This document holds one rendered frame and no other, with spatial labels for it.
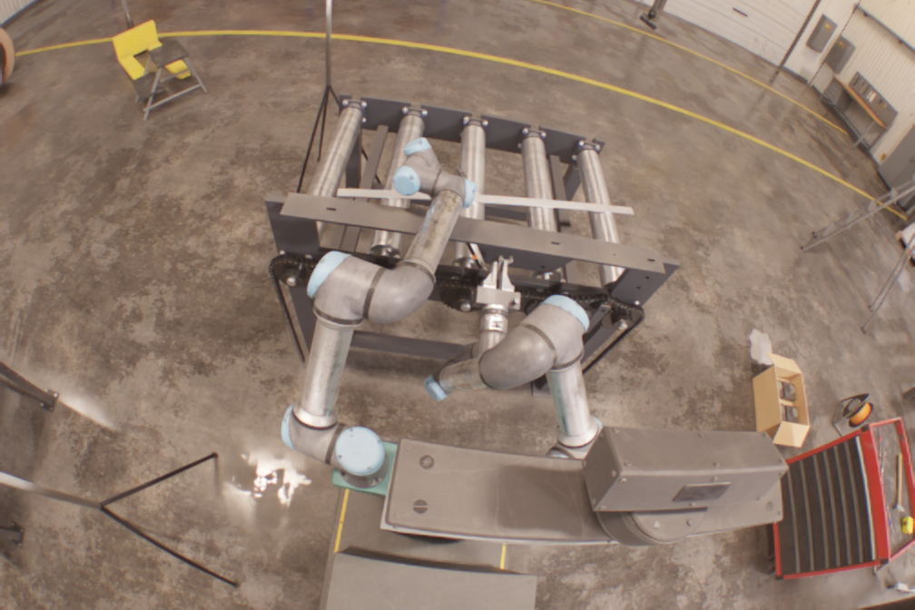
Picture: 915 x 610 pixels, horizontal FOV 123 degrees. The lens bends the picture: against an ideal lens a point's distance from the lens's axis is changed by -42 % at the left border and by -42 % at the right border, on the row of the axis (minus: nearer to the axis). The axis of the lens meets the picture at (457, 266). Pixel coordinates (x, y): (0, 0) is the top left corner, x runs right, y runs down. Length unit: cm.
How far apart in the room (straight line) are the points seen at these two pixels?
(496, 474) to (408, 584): 96
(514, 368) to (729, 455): 64
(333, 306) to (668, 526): 76
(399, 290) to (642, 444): 69
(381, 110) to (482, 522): 198
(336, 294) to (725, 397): 264
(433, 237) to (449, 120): 120
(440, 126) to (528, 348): 149
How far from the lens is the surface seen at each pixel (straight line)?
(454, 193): 109
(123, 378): 259
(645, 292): 159
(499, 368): 87
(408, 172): 112
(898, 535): 273
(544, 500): 30
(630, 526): 28
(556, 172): 215
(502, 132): 215
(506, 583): 128
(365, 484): 122
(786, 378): 342
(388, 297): 85
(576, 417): 109
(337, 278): 88
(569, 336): 91
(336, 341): 94
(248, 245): 272
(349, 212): 121
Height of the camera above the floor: 206
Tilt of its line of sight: 53 degrees down
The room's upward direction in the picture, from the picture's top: 17 degrees clockwise
